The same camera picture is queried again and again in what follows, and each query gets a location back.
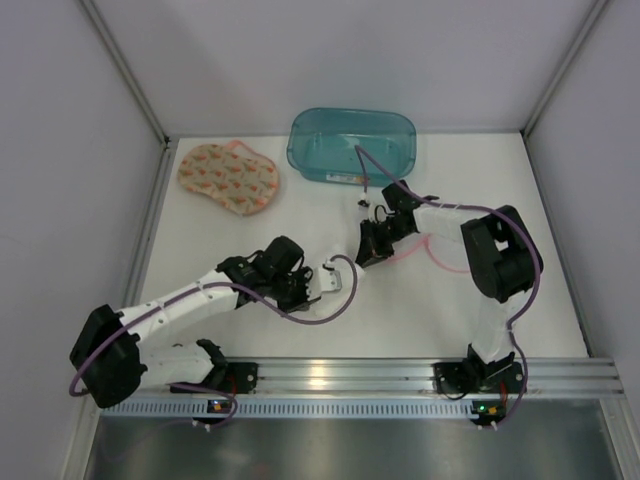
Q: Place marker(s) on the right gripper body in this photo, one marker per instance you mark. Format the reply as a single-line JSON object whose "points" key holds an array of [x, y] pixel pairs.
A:
{"points": [[375, 242]]}

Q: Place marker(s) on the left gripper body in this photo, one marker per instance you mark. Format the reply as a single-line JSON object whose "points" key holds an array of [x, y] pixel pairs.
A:
{"points": [[298, 291]]}

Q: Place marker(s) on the small white mesh laundry bag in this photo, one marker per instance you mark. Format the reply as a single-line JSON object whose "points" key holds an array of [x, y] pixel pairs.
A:
{"points": [[424, 245]]}

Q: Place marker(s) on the floral pink laundry bag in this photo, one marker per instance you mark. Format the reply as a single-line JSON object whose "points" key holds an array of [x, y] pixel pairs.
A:
{"points": [[233, 175]]}

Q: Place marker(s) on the white bra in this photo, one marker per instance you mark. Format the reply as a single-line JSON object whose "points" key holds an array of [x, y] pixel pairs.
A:
{"points": [[330, 303]]}

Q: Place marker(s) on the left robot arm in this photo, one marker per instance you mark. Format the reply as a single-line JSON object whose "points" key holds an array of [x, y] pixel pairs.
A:
{"points": [[119, 352]]}

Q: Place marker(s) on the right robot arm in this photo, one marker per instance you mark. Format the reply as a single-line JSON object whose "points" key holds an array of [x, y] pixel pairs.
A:
{"points": [[503, 262]]}

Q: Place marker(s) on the teal plastic bin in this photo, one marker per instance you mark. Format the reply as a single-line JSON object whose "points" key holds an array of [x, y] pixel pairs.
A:
{"points": [[351, 146]]}

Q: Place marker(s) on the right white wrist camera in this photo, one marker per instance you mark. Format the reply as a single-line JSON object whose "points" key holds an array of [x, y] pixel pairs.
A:
{"points": [[364, 202]]}

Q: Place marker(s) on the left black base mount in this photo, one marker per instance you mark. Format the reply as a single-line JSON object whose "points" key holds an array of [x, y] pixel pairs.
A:
{"points": [[230, 378]]}

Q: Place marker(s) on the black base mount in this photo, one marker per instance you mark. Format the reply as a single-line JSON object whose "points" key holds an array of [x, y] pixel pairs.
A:
{"points": [[230, 378], [453, 380]]}

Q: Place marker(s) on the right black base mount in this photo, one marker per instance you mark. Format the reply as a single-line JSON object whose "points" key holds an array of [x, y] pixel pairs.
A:
{"points": [[453, 380]]}

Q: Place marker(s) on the perforated cable duct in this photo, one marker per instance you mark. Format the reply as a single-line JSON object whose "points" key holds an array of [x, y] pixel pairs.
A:
{"points": [[298, 408]]}

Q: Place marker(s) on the aluminium front rail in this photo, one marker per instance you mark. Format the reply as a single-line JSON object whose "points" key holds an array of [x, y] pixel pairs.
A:
{"points": [[554, 378]]}

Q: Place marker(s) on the right aluminium corner post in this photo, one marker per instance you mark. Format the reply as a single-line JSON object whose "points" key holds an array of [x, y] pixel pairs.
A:
{"points": [[578, 41]]}

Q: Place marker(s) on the aluminium corner post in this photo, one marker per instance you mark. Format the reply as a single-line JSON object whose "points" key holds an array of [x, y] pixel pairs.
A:
{"points": [[578, 41], [108, 40]]}

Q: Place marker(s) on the left aluminium corner post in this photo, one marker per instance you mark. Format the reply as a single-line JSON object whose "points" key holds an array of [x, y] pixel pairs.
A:
{"points": [[108, 40]]}

